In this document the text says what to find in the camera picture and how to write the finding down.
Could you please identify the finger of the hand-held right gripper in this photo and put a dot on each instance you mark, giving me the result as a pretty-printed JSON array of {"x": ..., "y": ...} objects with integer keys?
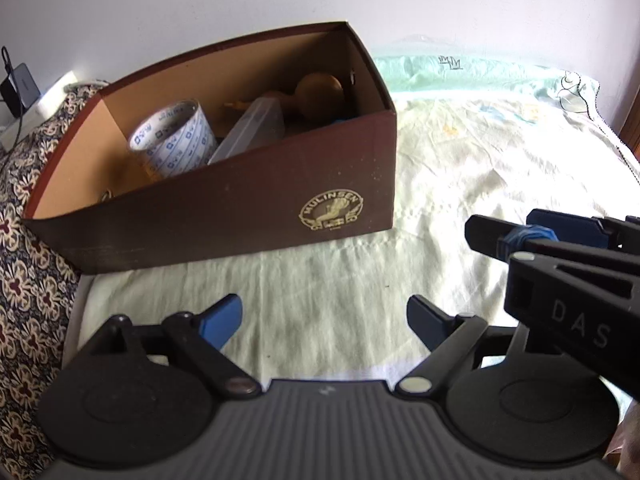
[
  {"x": 482, "y": 235},
  {"x": 575, "y": 227}
]

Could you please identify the white power strip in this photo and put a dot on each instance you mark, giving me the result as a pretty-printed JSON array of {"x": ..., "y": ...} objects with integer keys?
[{"x": 55, "y": 92}]

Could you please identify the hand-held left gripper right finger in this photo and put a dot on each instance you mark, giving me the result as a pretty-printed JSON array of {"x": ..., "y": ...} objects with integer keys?
[{"x": 425, "y": 322}]

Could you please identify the clear plastic box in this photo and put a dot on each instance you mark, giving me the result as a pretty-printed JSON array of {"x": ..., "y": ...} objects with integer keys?
[{"x": 250, "y": 127}]

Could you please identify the wooden door frame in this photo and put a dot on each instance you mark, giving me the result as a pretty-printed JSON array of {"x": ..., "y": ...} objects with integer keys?
[{"x": 634, "y": 135}]

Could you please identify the printed packing tape roll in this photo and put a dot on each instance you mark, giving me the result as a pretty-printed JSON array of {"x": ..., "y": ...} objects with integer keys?
[{"x": 175, "y": 140}]

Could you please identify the floral patterned cloth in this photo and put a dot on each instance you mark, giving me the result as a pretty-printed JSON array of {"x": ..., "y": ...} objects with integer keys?
[{"x": 30, "y": 310}]

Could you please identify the black charger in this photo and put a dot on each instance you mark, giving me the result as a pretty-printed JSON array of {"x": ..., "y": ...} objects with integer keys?
[{"x": 22, "y": 87}]

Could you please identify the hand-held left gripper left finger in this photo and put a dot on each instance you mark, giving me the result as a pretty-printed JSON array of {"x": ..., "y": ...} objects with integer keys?
[{"x": 220, "y": 322}]

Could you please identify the pale printed bedsheet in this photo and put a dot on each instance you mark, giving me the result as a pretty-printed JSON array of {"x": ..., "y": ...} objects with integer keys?
[{"x": 450, "y": 160}]

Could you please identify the brown cardboard box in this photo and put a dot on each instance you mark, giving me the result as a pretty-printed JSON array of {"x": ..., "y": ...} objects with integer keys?
[{"x": 225, "y": 210}]

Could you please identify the brown dried gourd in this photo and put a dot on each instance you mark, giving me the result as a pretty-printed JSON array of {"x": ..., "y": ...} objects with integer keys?
[{"x": 315, "y": 92}]

